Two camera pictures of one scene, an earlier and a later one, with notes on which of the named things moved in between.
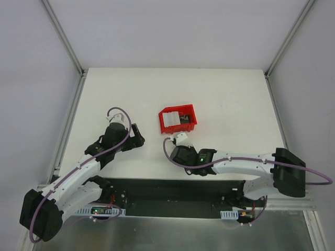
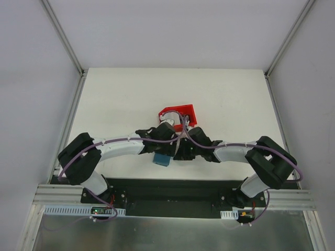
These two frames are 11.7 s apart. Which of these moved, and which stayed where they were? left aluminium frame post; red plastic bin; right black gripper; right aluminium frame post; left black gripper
Moved: right black gripper; left black gripper
Stayed: right aluminium frame post; red plastic bin; left aluminium frame post
